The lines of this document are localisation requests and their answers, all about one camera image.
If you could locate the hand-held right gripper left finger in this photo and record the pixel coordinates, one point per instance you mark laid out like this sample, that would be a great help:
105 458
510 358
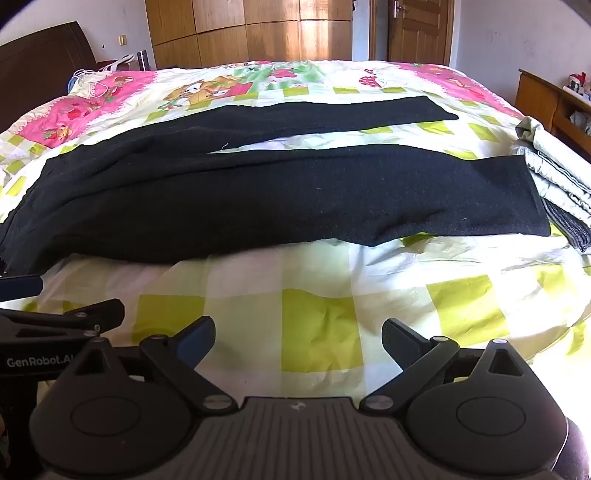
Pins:
199 338

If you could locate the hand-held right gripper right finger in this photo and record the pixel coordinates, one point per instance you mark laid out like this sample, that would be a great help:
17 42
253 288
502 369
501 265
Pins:
400 342

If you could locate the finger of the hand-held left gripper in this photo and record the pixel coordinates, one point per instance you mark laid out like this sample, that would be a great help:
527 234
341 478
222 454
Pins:
87 313
21 287

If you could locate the black pants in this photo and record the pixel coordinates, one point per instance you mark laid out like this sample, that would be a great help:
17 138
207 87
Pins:
277 198

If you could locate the printed checkered bedsheet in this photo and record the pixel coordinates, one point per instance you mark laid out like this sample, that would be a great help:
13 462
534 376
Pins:
323 323

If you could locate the dark grey striped cloth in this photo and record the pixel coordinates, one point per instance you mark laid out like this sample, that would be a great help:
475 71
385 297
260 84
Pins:
570 226

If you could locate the blue cloth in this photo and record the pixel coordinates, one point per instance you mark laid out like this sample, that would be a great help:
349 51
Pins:
70 84

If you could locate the dark wooden headboard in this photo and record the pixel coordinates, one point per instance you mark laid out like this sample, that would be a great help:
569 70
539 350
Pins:
41 69

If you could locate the folded grey quilt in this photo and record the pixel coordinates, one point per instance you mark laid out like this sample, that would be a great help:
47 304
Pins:
561 161

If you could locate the wooden side cabinet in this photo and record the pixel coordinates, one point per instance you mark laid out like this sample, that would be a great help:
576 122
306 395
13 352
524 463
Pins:
540 99

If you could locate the wooden wardrobe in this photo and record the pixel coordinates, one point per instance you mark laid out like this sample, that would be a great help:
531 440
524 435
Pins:
249 32

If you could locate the small colourful toys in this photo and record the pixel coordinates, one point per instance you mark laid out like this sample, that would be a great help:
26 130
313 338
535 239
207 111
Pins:
578 85

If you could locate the wooden door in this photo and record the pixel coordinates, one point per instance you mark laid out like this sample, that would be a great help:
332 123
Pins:
418 30

